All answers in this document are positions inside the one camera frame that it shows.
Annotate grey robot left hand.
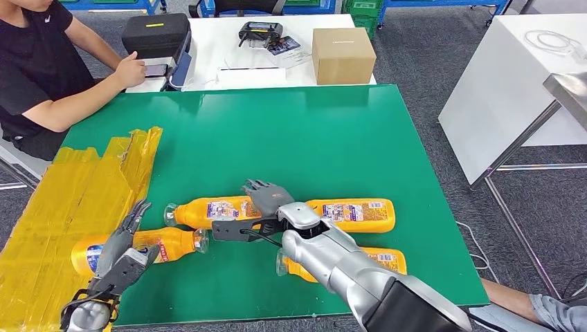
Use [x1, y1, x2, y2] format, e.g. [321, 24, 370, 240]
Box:
[93, 199, 152, 279]

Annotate person's right hand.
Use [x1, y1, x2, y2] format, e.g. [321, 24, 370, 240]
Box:
[114, 51, 147, 89]

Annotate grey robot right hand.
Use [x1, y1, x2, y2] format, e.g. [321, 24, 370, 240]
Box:
[242, 179, 296, 219]

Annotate orange detergent bottle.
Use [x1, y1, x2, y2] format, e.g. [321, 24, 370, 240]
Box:
[305, 198, 396, 234]
[276, 247, 408, 284]
[71, 228, 210, 277]
[163, 196, 263, 230]

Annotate black carrying case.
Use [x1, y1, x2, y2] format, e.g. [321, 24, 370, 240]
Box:
[121, 12, 192, 59]

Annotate white and blue box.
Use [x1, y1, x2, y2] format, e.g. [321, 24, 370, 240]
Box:
[126, 43, 194, 93]

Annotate yellow plastic sheet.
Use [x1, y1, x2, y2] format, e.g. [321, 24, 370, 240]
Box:
[0, 127, 163, 332]

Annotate white desk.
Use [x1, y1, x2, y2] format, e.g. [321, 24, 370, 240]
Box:
[126, 13, 378, 93]

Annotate person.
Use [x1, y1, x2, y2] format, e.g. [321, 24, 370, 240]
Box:
[0, 0, 147, 161]
[467, 279, 587, 332]

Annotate flat white box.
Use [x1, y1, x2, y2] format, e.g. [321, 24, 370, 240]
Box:
[216, 67, 287, 89]

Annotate black office chair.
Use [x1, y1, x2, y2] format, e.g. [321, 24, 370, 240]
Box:
[188, 0, 286, 18]

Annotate black remote controller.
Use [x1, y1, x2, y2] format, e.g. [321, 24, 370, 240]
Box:
[237, 21, 285, 48]

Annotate white paper sheet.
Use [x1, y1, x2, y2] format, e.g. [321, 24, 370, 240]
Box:
[271, 43, 313, 70]

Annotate dark printed card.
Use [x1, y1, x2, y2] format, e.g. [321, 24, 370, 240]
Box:
[267, 36, 302, 56]

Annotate cardboard box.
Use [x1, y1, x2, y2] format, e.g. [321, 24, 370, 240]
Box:
[312, 27, 377, 86]

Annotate green plastic crates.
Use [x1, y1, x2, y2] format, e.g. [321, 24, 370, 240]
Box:
[341, 0, 383, 40]

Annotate white side table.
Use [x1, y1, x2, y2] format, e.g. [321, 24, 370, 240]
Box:
[437, 12, 587, 187]

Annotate steel table top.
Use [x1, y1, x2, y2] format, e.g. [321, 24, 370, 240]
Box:
[542, 71, 587, 133]

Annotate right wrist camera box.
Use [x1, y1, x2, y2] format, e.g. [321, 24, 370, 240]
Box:
[210, 216, 280, 243]

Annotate white floor cable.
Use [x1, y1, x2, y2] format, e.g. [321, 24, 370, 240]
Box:
[455, 221, 500, 285]

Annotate metal table frame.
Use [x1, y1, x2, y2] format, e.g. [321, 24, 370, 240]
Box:
[468, 100, 587, 301]

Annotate black floor cable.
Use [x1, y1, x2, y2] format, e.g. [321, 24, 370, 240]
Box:
[561, 273, 587, 306]

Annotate white cable with adapter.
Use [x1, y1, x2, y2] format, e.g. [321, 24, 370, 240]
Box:
[523, 29, 587, 63]

